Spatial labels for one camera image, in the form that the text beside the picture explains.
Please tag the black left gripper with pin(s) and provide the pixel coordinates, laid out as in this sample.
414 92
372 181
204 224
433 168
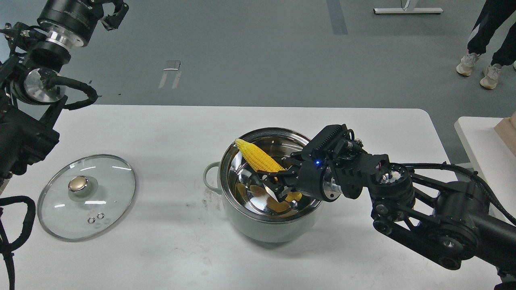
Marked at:
80 16

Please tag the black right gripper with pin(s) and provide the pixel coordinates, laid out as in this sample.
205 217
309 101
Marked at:
309 177

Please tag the yellow corn cob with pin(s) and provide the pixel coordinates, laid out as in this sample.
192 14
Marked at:
258 159

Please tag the glass pot lid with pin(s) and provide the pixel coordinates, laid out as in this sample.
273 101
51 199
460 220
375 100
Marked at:
86 197

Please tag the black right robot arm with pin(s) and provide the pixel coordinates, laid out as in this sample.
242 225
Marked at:
443 212

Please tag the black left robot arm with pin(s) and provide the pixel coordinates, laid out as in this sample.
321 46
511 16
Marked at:
33 93

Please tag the grey steel cooking pot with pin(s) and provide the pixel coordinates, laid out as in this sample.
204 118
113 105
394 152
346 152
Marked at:
250 209

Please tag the white side table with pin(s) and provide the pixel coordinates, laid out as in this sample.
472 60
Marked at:
490 157

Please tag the white sneaker left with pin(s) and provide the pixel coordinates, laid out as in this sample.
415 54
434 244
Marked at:
467 63

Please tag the white sneaker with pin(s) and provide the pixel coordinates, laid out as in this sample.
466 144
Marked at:
467 63
491 76

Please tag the white stand base bar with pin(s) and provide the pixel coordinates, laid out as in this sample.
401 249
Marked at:
408 11

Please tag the wooden box corner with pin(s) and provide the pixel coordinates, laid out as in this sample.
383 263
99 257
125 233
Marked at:
506 130

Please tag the white sneaker right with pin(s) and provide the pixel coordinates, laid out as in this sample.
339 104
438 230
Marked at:
491 76

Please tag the person legs black trousers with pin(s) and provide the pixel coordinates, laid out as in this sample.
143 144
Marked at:
493 14

